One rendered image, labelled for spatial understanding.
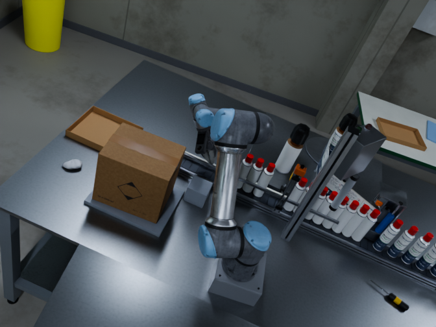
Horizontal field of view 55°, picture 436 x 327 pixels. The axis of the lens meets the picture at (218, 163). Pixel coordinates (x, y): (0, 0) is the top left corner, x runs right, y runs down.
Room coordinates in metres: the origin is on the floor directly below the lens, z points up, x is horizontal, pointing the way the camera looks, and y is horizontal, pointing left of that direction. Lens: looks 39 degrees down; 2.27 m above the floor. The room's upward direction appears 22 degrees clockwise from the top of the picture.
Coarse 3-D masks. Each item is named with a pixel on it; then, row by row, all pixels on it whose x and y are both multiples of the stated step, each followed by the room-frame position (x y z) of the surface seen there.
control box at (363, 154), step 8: (360, 136) 1.44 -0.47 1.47; (368, 136) 1.46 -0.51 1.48; (376, 136) 1.49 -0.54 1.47; (384, 136) 1.51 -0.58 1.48; (360, 144) 1.39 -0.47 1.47; (368, 144) 1.41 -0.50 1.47; (376, 144) 1.46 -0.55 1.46; (352, 152) 1.39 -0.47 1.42; (360, 152) 1.38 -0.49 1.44; (368, 152) 1.44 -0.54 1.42; (344, 160) 1.40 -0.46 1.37; (352, 160) 1.38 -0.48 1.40; (360, 160) 1.42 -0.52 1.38; (368, 160) 1.49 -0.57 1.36; (344, 168) 1.39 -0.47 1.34; (352, 168) 1.40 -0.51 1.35; (360, 168) 1.47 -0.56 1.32; (336, 176) 1.40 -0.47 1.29; (344, 176) 1.38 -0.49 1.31
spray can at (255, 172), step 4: (260, 160) 1.58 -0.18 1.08; (256, 164) 1.57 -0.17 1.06; (260, 164) 1.57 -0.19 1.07; (252, 168) 1.57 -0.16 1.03; (256, 168) 1.56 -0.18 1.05; (260, 168) 1.57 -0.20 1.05; (252, 172) 1.56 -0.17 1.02; (256, 172) 1.56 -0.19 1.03; (260, 172) 1.57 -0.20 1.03; (248, 176) 1.57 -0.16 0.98; (252, 176) 1.56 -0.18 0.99; (256, 176) 1.56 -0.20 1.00; (248, 180) 1.56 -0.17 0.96; (252, 180) 1.56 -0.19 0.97; (256, 180) 1.57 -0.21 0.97; (244, 184) 1.57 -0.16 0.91; (244, 188) 1.56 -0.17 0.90; (248, 188) 1.56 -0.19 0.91; (252, 188) 1.57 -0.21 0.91; (248, 192) 1.56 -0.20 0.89
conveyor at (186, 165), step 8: (184, 160) 1.61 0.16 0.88; (192, 160) 1.64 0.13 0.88; (184, 168) 1.56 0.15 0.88; (192, 168) 1.58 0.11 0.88; (200, 168) 1.60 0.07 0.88; (208, 168) 1.63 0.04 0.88; (208, 176) 1.57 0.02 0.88; (240, 192) 1.54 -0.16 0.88; (264, 192) 1.61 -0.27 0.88; (264, 200) 1.55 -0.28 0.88; (272, 200) 1.58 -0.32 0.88; (312, 224) 1.52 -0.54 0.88; (320, 224) 1.54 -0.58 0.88; (328, 232) 1.51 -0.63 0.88; (352, 240) 1.52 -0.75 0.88; (368, 240) 1.56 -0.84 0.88; (368, 248) 1.51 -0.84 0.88; (384, 248) 1.55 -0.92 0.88; (384, 256) 1.50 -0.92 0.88; (400, 256) 1.54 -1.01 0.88; (400, 264) 1.49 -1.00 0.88; (424, 272) 1.50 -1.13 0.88
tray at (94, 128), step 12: (96, 108) 1.76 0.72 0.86; (84, 120) 1.67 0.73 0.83; (96, 120) 1.71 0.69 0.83; (108, 120) 1.74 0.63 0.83; (120, 120) 1.76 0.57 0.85; (72, 132) 1.51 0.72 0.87; (84, 132) 1.58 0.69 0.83; (96, 132) 1.61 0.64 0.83; (108, 132) 1.65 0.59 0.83; (84, 144) 1.50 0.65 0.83; (96, 144) 1.50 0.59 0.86
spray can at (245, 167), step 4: (248, 156) 1.57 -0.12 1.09; (252, 156) 1.58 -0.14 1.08; (244, 160) 1.58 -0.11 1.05; (248, 160) 1.57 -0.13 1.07; (244, 164) 1.56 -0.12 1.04; (248, 164) 1.57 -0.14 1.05; (240, 168) 1.57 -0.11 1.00; (244, 168) 1.56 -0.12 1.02; (248, 168) 1.56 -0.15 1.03; (240, 172) 1.56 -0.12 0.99; (244, 172) 1.56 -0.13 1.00; (248, 172) 1.58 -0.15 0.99; (240, 176) 1.56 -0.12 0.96; (244, 176) 1.56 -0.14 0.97; (240, 184) 1.56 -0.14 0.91; (240, 188) 1.57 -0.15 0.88
